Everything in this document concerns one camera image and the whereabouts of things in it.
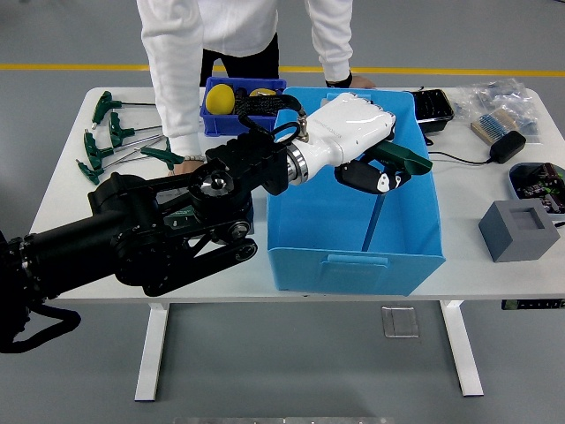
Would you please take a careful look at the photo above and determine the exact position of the person's right hand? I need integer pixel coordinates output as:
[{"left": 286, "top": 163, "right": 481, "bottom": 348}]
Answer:
[{"left": 167, "top": 158, "right": 208, "bottom": 178}]

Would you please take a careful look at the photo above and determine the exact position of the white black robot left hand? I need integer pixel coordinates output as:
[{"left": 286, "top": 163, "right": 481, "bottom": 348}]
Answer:
[{"left": 290, "top": 91, "right": 415, "bottom": 195}]

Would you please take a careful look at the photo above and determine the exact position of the small green T-handle hex wrench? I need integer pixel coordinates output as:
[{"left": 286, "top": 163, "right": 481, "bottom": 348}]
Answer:
[{"left": 139, "top": 136, "right": 185, "bottom": 173}]

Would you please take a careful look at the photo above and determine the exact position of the grey green SATA wrench stand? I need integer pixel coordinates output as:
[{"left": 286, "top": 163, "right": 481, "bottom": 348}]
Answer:
[{"left": 154, "top": 189, "right": 256, "bottom": 242}]

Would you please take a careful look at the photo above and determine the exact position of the large green T-handle hex wrench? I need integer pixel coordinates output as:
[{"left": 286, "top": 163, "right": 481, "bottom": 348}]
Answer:
[{"left": 361, "top": 140, "right": 434, "bottom": 253}]

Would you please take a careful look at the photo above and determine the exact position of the large light blue folding box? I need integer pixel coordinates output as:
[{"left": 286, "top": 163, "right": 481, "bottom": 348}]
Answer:
[{"left": 267, "top": 87, "right": 447, "bottom": 298}]

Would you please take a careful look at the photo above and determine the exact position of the black wristwatch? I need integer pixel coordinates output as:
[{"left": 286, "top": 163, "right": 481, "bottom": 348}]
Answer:
[{"left": 325, "top": 70, "right": 354, "bottom": 88}]

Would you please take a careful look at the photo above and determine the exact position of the yellow floor tape line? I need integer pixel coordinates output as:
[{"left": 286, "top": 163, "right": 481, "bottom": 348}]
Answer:
[{"left": 0, "top": 63, "right": 565, "bottom": 79}]

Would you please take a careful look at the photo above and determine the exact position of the small dark blue parts bin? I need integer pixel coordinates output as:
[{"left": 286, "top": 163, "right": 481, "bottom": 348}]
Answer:
[{"left": 200, "top": 77, "right": 288, "bottom": 138}]

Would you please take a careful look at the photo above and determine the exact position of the yellow lemon-shaped ball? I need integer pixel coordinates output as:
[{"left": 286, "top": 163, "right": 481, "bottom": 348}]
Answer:
[{"left": 205, "top": 84, "right": 236, "bottom": 116}]

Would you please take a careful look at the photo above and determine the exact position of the black plastic tray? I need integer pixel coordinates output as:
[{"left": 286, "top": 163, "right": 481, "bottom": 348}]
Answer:
[{"left": 403, "top": 87, "right": 456, "bottom": 134}]

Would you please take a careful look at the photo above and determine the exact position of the clear plastic bag of resistors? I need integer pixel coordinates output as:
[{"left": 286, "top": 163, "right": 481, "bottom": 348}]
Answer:
[{"left": 454, "top": 78, "right": 543, "bottom": 145}]

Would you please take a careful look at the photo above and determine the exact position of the person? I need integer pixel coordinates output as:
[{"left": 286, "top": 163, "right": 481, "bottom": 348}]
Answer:
[{"left": 135, "top": 0, "right": 354, "bottom": 87}]

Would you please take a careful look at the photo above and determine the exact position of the blue resistor strip bundle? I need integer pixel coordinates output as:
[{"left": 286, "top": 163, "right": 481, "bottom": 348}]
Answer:
[{"left": 470, "top": 108, "right": 521, "bottom": 146}]

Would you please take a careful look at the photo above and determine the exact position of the black power adapter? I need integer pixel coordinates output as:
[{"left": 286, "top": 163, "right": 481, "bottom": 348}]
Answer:
[{"left": 489, "top": 131, "right": 528, "bottom": 165}]

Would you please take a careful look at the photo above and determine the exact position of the white table leg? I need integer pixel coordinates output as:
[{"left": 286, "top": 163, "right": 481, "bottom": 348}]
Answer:
[
  {"left": 133, "top": 302, "right": 171, "bottom": 402},
  {"left": 439, "top": 300, "right": 485, "bottom": 398}
]

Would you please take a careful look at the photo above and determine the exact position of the blue tray of electronic components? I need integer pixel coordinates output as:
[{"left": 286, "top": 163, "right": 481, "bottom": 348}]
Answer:
[{"left": 507, "top": 162, "right": 565, "bottom": 216}]

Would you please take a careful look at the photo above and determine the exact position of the grey cube block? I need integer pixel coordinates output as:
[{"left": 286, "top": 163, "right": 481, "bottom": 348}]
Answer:
[{"left": 478, "top": 199, "right": 561, "bottom": 264}]

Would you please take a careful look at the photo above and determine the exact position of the metal floor socket plate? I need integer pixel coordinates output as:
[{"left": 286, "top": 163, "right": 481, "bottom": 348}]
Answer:
[{"left": 380, "top": 306, "right": 419, "bottom": 339}]

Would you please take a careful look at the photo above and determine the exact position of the black table control panel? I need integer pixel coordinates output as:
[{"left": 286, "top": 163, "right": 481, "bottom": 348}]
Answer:
[{"left": 501, "top": 299, "right": 565, "bottom": 311}]

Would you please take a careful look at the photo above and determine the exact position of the green T-handle wrench thin shaft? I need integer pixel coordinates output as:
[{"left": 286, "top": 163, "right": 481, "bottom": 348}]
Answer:
[{"left": 91, "top": 90, "right": 156, "bottom": 129}]

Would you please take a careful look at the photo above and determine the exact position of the black adapter cord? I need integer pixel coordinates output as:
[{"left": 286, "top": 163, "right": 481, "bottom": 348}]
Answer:
[{"left": 426, "top": 151, "right": 494, "bottom": 165}]

